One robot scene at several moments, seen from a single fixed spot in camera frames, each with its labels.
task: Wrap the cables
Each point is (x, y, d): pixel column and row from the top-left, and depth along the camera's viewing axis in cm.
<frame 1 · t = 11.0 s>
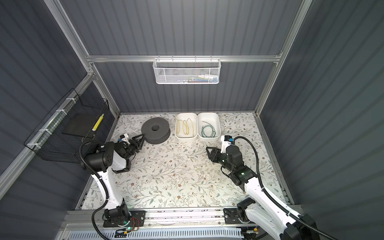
left hand: (143, 136, 97), fingers open
right hand: (210, 149, 79), fingers open
white tray left: (184, 116, 117), point 3 cm above the table
white tray right: (213, 119, 117), point 2 cm above the table

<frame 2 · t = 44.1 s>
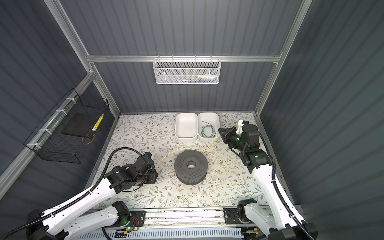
left hand: (156, 175, 77), fingers open
right hand: (219, 129, 71), fingers closed
the named things where they were.

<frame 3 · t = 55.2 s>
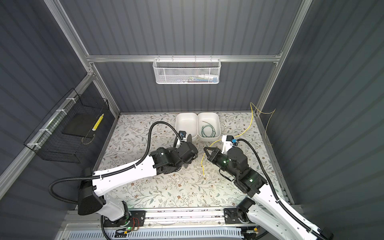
left hand: (187, 150, 75), fingers closed
right hand: (204, 150, 68), fingers closed
the named things where they were.

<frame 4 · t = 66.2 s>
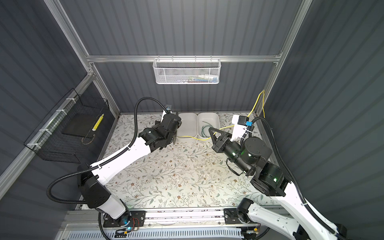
left hand: (165, 120, 77), fingers closed
right hand: (209, 131, 54), fingers closed
the named things where they were.

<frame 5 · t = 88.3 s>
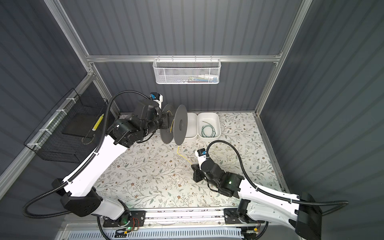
left hand: (166, 114, 68), fingers closed
right hand: (192, 167, 75), fingers closed
the named things where they were.

